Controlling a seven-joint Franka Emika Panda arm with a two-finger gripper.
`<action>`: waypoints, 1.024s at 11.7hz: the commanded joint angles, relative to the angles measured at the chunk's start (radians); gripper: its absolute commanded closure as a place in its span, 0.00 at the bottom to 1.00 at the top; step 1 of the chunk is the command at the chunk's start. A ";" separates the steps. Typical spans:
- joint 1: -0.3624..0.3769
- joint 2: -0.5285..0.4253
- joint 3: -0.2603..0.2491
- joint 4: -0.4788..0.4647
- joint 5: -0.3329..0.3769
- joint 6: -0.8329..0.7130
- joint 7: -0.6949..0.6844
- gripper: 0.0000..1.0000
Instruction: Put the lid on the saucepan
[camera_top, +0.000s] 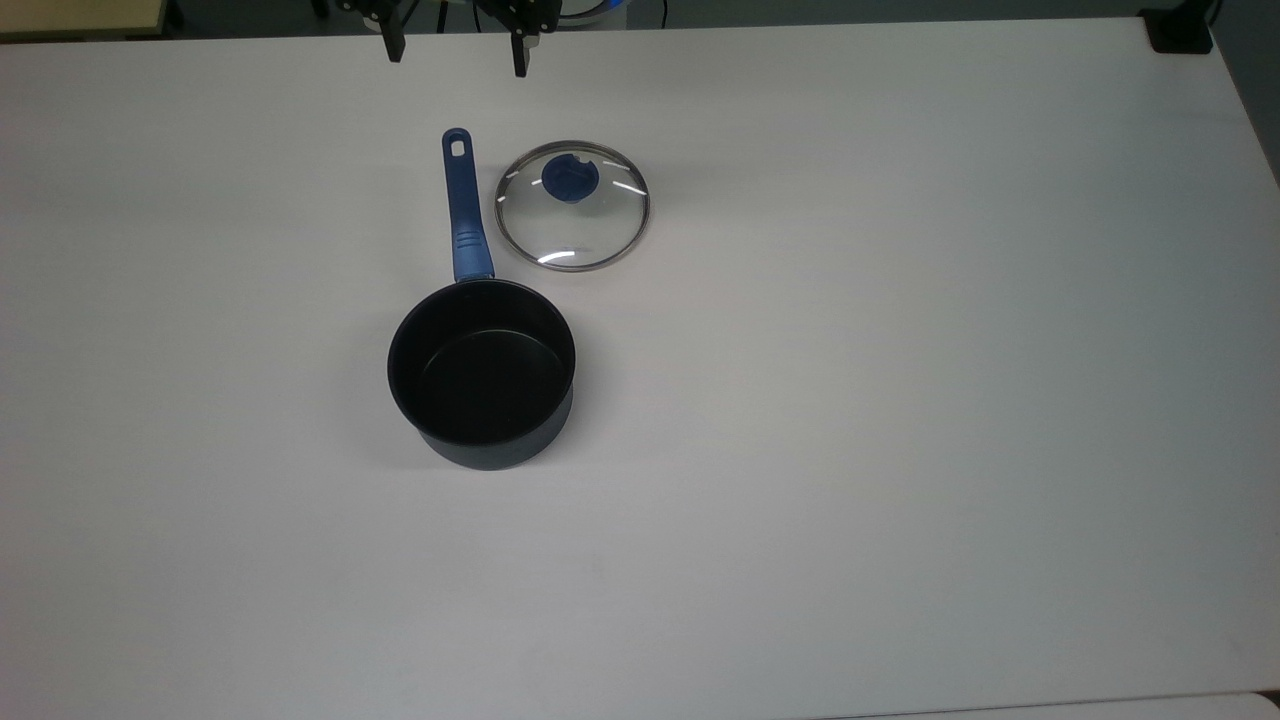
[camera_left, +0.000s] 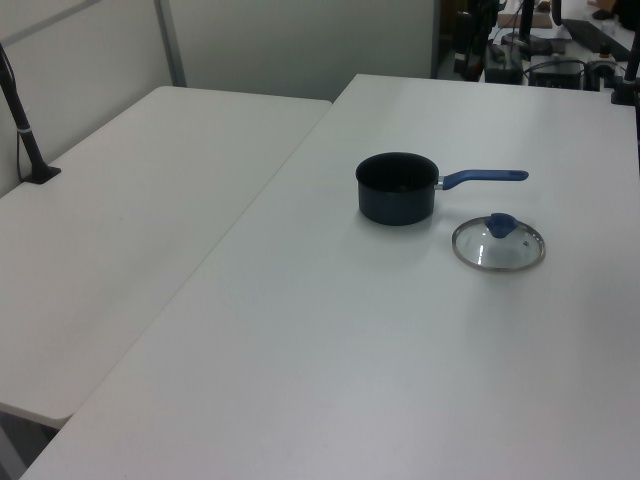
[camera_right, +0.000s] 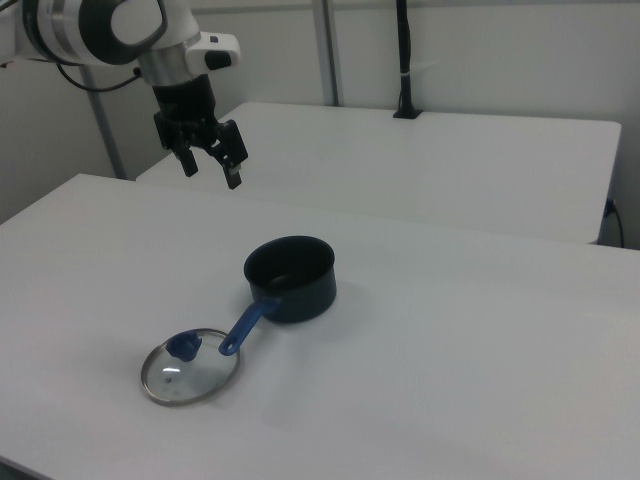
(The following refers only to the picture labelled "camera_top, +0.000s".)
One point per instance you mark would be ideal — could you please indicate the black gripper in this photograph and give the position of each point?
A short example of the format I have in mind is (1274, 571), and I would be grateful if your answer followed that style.
(510, 10)

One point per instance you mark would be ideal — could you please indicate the glass lid with blue knob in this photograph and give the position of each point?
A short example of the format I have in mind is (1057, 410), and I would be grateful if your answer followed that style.
(600, 230)

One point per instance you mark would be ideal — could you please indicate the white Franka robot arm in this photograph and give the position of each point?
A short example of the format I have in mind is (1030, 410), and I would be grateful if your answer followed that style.
(592, 8)

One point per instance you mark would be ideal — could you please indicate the wooden table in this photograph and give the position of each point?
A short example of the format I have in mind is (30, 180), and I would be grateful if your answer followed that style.
(70, 15)

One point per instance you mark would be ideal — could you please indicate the black table clamp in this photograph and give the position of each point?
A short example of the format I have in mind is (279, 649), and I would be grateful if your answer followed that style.
(1180, 30)

